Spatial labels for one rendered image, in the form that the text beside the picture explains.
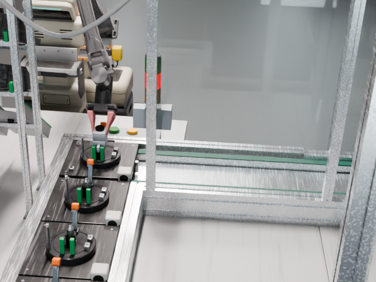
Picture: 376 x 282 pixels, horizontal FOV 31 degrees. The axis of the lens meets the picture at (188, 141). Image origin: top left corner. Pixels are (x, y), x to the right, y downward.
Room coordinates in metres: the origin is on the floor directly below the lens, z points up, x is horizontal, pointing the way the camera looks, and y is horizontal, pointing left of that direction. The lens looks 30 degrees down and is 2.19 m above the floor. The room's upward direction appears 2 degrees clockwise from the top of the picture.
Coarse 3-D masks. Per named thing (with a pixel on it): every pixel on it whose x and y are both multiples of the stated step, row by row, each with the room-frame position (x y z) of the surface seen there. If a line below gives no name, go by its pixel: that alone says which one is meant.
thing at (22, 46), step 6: (0, 42) 1.80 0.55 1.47; (6, 42) 1.80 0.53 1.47; (0, 48) 1.97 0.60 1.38; (6, 48) 1.97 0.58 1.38; (24, 48) 1.97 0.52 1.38; (0, 90) 1.81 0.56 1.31; (6, 90) 1.81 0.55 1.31; (24, 90) 1.98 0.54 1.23; (6, 96) 1.80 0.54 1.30; (12, 96) 1.80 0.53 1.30
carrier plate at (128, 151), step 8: (72, 144) 2.10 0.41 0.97; (88, 144) 2.10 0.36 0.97; (112, 144) 2.11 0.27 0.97; (120, 144) 2.11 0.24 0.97; (128, 144) 2.11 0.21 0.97; (136, 144) 2.12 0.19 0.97; (72, 152) 2.04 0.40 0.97; (80, 152) 2.04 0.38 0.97; (128, 152) 2.06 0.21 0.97; (136, 152) 2.06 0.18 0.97; (72, 160) 1.99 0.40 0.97; (80, 160) 1.99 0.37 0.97; (120, 160) 2.00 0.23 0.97; (128, 160) 2.01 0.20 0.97; (64, 168) 1.93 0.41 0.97; (80, 168) 1.94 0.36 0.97; (104, 168) 1.94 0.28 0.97; (112, 168) 1.95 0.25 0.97; (64, 176) 1.89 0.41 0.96; (72, 176) 1.89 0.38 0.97; (80, 176) 1.89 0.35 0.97; (96, 176) 1.89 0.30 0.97; (104, 176) 1.90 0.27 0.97; (112, 176) 1.90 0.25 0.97
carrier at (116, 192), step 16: (64, 192) 1.79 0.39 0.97; (80, 192) 1.71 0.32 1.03; (96, 192) 1.77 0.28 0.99; (112, 192) 1.80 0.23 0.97; (128, 192) 1.83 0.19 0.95; (48, 208) 1.70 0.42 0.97; (64, 208) 1.70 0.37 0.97; (80, 208) 1.69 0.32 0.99; (96, 208) 1.70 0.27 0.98; (112, 208) 1.72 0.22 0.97; (96, 224) 1.63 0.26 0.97; (112, 224) 1.63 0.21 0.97
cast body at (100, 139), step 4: (96, 128) 2.00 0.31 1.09; (100, 128) 2.00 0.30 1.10; (104, 128) 2.01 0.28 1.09; (96, 132) 1.99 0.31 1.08; (100, 132) 1.99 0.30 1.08; (104, 132) 1.99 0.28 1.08; (92, 136) 1.99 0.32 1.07; (96, 136) 1.98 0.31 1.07; (100, 136) 1.98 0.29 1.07; (104, 136) 1.98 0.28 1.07; (96, 140) 1.98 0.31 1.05; (100, 140) 1.99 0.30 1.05; (104, 140) 1.98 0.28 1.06; (92, 144) 1.98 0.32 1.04; (96, 144) 1.98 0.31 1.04; (100, 144) 1.98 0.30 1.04; (104, 144) 1.98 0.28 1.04; (96, 148) 1.96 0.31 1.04; (104, 148) 1.98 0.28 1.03
